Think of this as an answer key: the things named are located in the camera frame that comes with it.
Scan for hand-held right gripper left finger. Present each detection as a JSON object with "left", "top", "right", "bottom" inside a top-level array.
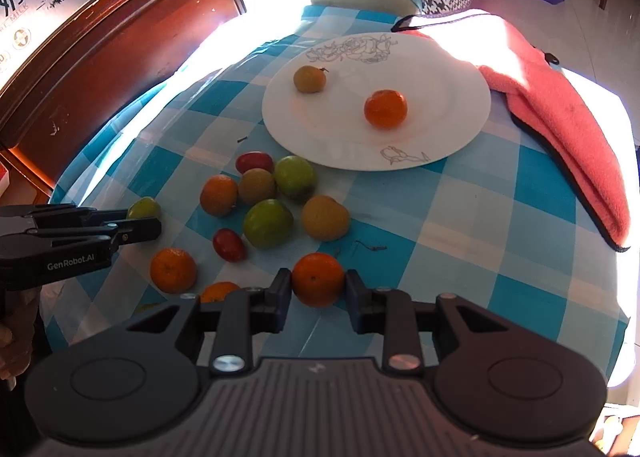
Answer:
[{"left": 125, "top": 268, "right": 293, "bottom": 376}]

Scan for person's left hand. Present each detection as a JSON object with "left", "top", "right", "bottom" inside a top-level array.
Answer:
[{"left": 0, "top": 324, "right": 19, "bottom": 386}]

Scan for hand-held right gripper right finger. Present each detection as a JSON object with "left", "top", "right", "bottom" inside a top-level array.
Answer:
[{"left": 345, "top": 269, "right": 505, "bottom": 374}]

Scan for small green jujube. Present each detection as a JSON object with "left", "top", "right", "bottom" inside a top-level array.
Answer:
[{"left": 127, "top": 197, "right": 162, "bottom": 221}]

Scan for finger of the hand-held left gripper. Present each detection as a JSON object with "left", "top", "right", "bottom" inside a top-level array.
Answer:
[
  {"left": 31, "top": 203, "right": 133, "bottom": 234},
  {"left": 99, "top": 216, "right": 163, "bottom": 248}
]

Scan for blue white checked tablecloth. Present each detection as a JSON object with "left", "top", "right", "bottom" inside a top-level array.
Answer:
[{"left": 40, "top": 4, "right": 631, "bottom": 388}]

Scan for brown yellow jujube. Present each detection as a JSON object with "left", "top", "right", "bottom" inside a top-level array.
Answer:
[
  {"left": 293, "top": 65, "right": 327, "bottom": 94},
  {"left": 301, "top": 195, "right": 351, "bottom": 242},
  {"left": 237, "top": 169, "right": 277, "bottom": 206}
]

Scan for white plate with line drawing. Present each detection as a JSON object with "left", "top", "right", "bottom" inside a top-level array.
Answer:
[{"left": 261, "top": 31, "right": 491, "bottom": 172}]

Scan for coral fleece towel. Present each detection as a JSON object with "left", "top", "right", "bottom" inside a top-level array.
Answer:
[{"left": 391, "top": 9, "right": 632, "bottom": 253}]

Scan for red cherry tomato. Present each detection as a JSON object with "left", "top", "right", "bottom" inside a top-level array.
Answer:
[
  {"left": 235, "top": 151, "right": 275, "bottom": 175},
  {"left": 212, "top": 228, "right": 247, "bottom": 263}
]

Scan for red brown wooden headboard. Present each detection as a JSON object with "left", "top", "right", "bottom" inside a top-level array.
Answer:
[{"left": 0, "top": 0, "right": 248, "bottom": 198}]

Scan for orange mandarin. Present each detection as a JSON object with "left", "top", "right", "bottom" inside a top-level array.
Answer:
[
  {"left": 291, "top": 252, "right": 347, "bottom": 308},
  {"left": 200, "top": 281, "right": 242, "bottom": 304},
  {"left": 364, "top": 89, "right": 408, "bottom": 130},
  {"left": 200, "top": 175, "right": 239, "bottom": 218},
  {"left": 150, "top": 248, "right": 198, "bottom": 294}
]

